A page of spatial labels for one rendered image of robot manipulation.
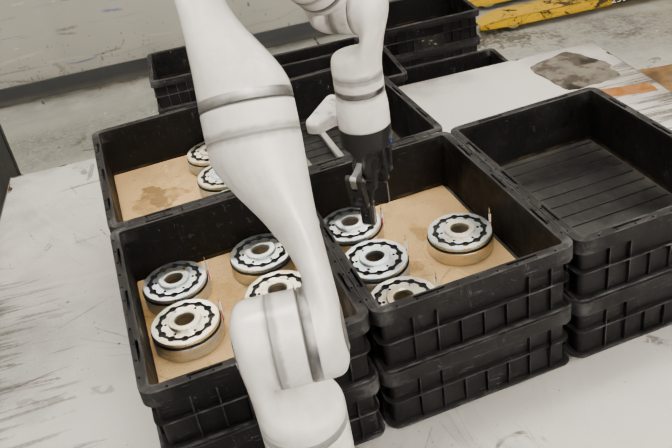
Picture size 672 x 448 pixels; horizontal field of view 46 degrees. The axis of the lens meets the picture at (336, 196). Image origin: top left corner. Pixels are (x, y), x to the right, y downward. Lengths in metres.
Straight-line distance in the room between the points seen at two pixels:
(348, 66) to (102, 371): 0.68
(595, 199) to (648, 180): 0.11
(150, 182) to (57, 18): 2.93
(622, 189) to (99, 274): 1.00
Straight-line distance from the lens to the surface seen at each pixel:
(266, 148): 0.71
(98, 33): 4.50
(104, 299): 1.56
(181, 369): 1.15
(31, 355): 1.51
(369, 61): 1.05
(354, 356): 1.04
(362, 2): 1.01
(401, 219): 1.35
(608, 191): 1.41
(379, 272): 1.19
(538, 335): 1.18
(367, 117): 1.08
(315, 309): 0.72
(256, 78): 0.72
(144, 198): 1.57
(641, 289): 1.23
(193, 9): 0.75
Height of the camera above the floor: 1.58
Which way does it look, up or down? 32 degrees down
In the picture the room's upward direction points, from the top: 10 degrees counter-clockwise
